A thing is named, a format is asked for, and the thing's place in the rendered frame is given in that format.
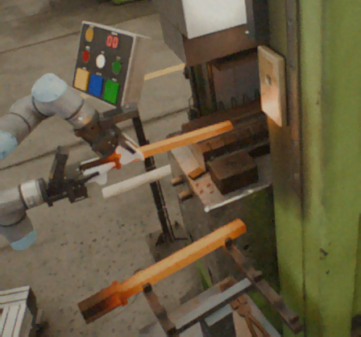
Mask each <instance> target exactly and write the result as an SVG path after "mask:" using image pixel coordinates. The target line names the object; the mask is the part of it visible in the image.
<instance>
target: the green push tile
mask: <svg viewBox="0 0 361 337"><path fill-rule="evenodd" d="M119 87H120V84H118V83H115V82H112V81H111V80H106V87H105V92H104V98H103V99H105V100H107V101H110V102H112V103H114V104H117V101H118V92H119Z"/></svg>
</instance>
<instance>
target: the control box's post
mask: <svg viewBox="0 0 361 337"><path fill-rule="evenodd" d="M131 121H132V124H133V128H134V131H135V133H136V137H137V140H138V143H139V147H140V148H141V147H142V146H144V145H148V144H147V141H146V139H145V135H144V131H143V125H142V122H141V118H140V115H139V116H137V117H134V118H131ZM143 165H144V167H145V168H148V167H151V166H153V165H152V162H151V157H150V156H147V157H144V160H143ZM149 184H150V188H151V193H152V197H153V199H154V203H155V207H156V209H157V210H160V209H163V208H164V205H163V202H162V198H161V197H160V192H159V189H158V185H157V181H153V182H152V183H149ZM156 212H157V211H156ZM157 216H158V219H159V222H160V229H162V232H163V233H164V238H165V243H166V244H168V242H167V238H166V233H168V235H169V239H170V243H171V242H172V238H171V235H170V231H169V228H168V221H167V219H166V215H165V211H164V210H161V211H159V212H157Z"/></svg>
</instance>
